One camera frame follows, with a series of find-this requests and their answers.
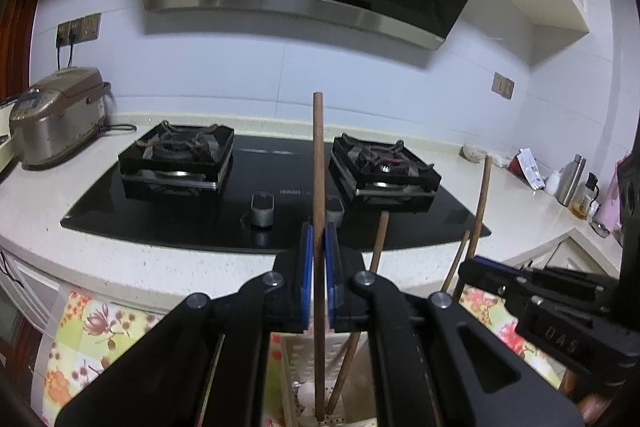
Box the small patterned ceramic bowl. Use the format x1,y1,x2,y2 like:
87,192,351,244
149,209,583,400
461,143,488,164

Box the black glass gas cooktop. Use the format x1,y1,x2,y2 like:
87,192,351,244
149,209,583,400
60,132,493,255

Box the speckled stone kitchen countertop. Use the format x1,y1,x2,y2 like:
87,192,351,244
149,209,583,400
0,112,626,308

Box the glass oil bottle black lid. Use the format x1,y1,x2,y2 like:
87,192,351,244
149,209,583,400
570,173,600,220

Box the grey stove knob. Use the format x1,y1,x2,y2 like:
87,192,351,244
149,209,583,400
326,197,347,225
249,192,277,228

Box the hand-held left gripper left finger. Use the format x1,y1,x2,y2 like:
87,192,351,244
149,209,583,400
55,222,316,427

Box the white perforated plastic utensil basket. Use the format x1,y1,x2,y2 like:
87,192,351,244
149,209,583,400
262,329,378,427

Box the white base kitchen cabinets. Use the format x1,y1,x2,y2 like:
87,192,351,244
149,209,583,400
0,234,623,358

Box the floral checked tablecloth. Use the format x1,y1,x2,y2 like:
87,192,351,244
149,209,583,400
42,284,568,427

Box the wooden framed glass door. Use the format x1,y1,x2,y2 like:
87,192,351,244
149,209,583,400
0,0,53,100

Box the white electric cooker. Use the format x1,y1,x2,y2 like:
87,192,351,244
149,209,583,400
0,97,18,178

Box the pink bottle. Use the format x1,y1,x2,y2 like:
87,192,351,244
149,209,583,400
602,167,621,233

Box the stainless steel thermos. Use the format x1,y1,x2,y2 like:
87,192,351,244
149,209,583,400
556,154,587,208

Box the brown wooden chopstick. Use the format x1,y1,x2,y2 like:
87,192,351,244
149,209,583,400
441,230,472,294
312,92,328,423
451,155,492,301
325,211,391,415

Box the red and white packet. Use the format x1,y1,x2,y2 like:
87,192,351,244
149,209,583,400
509,148,545,190

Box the person's right hand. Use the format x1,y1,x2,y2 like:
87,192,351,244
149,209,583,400
559,369,609,427

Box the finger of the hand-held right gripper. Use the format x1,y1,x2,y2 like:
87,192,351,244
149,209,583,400
472,256,620,296
457,258,545,309

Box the bronze metallic rice cooker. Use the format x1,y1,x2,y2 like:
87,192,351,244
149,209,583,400
9,67,112,170

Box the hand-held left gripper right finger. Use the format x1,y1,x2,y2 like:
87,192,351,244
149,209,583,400
324,222,586,427

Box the small white soup spoon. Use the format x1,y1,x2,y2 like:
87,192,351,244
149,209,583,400
297,382,317,410

